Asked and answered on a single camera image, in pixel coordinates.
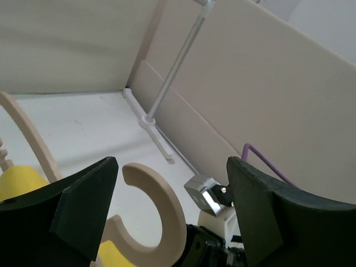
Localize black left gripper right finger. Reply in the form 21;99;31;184
226;157;355;266

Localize yellow trousers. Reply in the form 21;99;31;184
1;165;134;266

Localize wooden clothes hanger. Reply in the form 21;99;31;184
0;91;187;267

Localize white clothes rack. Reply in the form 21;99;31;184
123;0;265;165

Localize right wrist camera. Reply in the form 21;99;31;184
183;174;237;244

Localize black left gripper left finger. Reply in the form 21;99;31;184
1;156;117;266

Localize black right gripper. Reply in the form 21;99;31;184
174;224;248;267

